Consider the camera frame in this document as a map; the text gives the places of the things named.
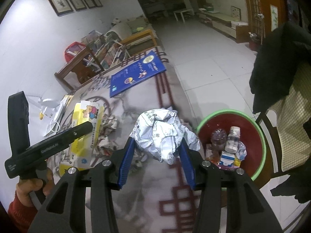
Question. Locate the red bag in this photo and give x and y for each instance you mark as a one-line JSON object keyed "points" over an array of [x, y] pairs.
{"points": [[73, 51]]}

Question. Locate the red basin with green rim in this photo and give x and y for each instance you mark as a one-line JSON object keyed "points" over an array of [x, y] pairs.
{"points": [[252, 150]]}

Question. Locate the grey newspaper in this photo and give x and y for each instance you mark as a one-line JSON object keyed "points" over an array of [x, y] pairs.
{"points": [[162, 131]]}

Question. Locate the red pot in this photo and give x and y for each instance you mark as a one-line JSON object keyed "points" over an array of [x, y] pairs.
{"points": [[254, 42]]}

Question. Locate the white low cabinet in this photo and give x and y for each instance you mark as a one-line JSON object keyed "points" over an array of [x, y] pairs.
{"points": [[223, 23]]}

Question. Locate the white stool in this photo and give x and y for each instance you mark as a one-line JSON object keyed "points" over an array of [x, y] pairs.
{"points": [[183, 13]]}

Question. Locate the wooden chair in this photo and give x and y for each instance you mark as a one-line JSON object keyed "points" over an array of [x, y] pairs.
{"points": [[77, 65]]}

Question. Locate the white desk lamp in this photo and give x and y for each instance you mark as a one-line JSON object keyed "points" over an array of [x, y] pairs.
{"points": [[48, 103]]}

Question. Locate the rack of picture books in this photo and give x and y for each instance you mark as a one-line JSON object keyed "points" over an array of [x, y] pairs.
{"points": [[104, 51]]}

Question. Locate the crumpled brown paper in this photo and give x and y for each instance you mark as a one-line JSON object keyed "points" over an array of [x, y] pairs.
{"points": [[108, 145], [109, 126]]}

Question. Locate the checked chair cushion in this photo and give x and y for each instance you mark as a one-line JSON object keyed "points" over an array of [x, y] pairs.
{"points": [[294, 126]]}

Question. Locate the wooden door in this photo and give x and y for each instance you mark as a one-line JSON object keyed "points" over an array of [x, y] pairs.
{"points": [[262, 4]]}

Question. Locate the white labelled plastic bottle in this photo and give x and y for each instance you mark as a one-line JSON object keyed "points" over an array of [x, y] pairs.
{"points": [[232, 139]]}

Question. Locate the black jacket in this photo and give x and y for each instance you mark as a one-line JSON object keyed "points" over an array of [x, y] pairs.
{"points": [[274, 60]]}

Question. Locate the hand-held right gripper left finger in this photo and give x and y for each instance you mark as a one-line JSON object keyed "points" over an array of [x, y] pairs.
{"points": [[127, 160]]}

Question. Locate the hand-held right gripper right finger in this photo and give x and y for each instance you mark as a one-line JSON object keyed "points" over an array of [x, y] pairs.
{"points": [[188, 165]]}

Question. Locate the yellow tissue box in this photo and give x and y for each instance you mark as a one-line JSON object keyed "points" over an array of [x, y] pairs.
{"points": [[82, 140]]}

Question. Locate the clear purple plastic bottle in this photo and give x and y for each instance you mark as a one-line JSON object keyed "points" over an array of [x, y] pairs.
{"points": [[218, 138]]}

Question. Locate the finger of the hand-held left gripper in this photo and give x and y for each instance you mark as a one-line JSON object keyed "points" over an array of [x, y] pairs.
{"points": [[77, 132]]}

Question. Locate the small framed picture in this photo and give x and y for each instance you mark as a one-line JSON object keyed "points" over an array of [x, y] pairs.
{"points": [[235, 12]]}

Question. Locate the blue and white small box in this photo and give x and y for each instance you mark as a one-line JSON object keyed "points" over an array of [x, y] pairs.
{"points": [[229, 159]]}

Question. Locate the wooden sofa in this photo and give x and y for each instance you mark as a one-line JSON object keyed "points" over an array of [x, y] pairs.
{"points": [[136, 36]]}

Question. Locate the person's left hand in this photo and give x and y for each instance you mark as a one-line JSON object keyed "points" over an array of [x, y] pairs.
{"points": [[29, 187]]}

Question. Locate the person's left forearm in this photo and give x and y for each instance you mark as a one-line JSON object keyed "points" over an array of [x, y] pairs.
{"points": [[19, 213]]}

